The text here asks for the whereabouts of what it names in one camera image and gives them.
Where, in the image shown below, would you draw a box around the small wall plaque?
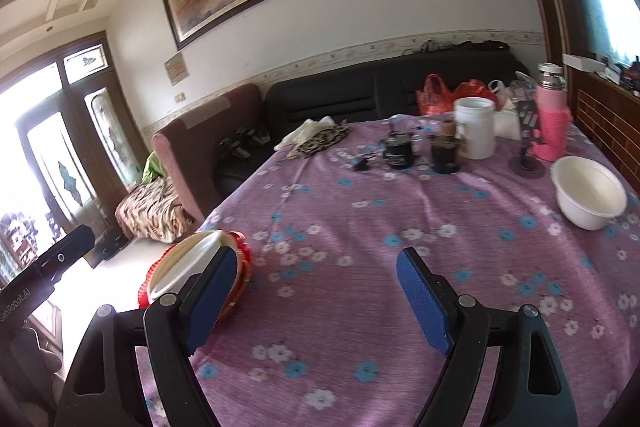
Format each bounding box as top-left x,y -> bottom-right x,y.
164,53 -> 191,86

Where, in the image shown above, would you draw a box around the black cylindrical motor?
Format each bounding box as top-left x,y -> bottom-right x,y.
382,132 -> 416,170

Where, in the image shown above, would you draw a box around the dark clothes on sofa back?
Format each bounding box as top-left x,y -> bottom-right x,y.
405,38 -> 511,54

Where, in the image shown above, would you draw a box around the brown armchair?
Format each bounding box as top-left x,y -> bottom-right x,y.
151,83 -> 266,220

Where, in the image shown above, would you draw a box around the wooden glass door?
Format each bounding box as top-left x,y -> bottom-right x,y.
0,32 -> 141,268

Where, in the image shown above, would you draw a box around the white plastic bag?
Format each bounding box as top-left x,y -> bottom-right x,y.
487,79 -> 508,110

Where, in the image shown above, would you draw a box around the clear plastic bag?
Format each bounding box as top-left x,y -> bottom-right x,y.
505,72 -> 538,108

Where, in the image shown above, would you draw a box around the white plastic jar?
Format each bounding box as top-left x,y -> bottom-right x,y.
453,97 -> 497,160

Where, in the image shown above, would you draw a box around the dark motor with brown knob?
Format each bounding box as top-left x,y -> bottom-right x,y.
430,117 -> 463,175

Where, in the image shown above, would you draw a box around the leopard print cloth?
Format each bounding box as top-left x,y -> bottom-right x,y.
287,124 -> 352,158

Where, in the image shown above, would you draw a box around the pink thermos with knitted sleeve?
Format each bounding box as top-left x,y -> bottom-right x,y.
531,63 -> 573,162

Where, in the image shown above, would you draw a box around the wooden cabinet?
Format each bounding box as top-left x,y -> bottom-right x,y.
500,0 -> 640,188

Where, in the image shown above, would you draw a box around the white cloth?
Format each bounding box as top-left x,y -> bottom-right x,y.
274,116 -> 337,151

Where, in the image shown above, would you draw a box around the red ruffled basket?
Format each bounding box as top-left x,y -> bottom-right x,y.
137,229 -> 251,323

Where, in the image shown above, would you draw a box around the purple floral tablecloth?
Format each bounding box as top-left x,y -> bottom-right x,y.
135,114 -> 640,427

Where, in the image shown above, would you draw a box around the black leather sofa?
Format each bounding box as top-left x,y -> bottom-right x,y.
215,52 -> 531,198

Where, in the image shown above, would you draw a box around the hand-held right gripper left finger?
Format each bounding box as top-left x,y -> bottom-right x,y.
54,247 -> 238,427

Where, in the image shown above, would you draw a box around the black phone stand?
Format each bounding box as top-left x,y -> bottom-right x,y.
509,99 -> 546,178

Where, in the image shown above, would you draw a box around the white flat box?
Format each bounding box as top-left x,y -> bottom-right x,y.
562,53 -> 608,72

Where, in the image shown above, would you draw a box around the green cloth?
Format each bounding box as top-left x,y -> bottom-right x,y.
141,152 -> 168,182

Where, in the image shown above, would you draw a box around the clutter of small items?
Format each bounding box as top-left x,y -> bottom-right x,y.
602,54 -> 640,98

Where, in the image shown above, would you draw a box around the red plastic bag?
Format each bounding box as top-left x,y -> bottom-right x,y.
452,79 -> 496,102
416,74 -> 458,116

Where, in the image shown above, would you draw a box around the striped brown blanket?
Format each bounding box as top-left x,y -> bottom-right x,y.
116,179 -> 193,244

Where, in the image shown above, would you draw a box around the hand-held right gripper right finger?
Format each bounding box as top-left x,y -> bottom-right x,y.
396,248 -> 578,427

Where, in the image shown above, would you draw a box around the deep white bowl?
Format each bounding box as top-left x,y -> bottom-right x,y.
550,156 -> 628,231

